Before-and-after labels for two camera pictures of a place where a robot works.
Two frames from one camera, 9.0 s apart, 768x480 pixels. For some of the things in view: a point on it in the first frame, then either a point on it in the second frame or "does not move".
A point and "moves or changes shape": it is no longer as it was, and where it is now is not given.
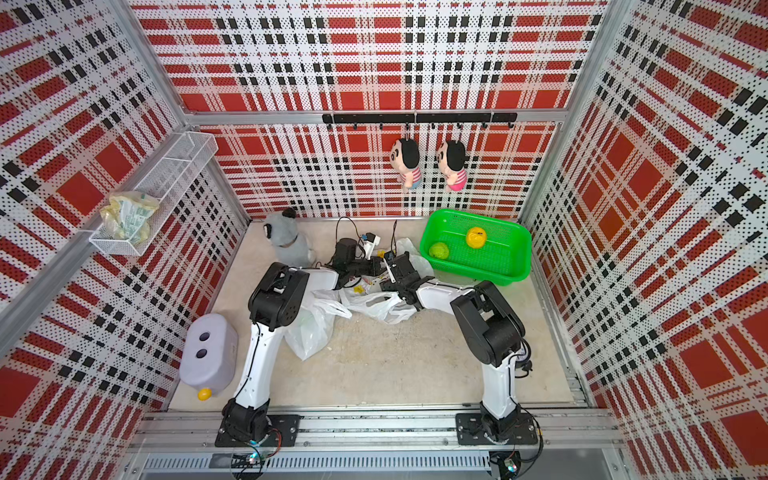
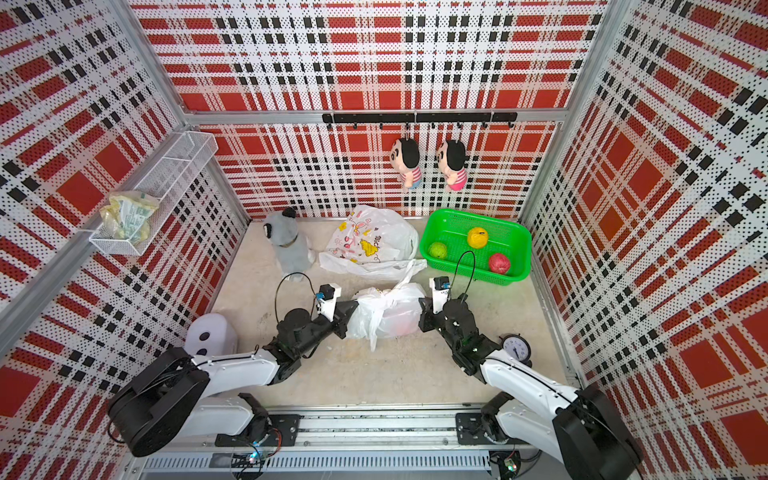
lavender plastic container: [209, 353] does not move
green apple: [439, 250] does not move
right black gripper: [387, 286] to [426, 323]
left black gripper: [375, 266] to [339, 318]
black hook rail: [482, 118] does not move
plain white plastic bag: [313, 328] moves or changes shape
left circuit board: [251, 461] does not move
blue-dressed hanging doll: [405, 155] does not move
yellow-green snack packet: [128, 214] does not move
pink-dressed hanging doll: [451, 157] does not move
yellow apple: [476, 237] does not move
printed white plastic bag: [366, 296] to [371, 243]
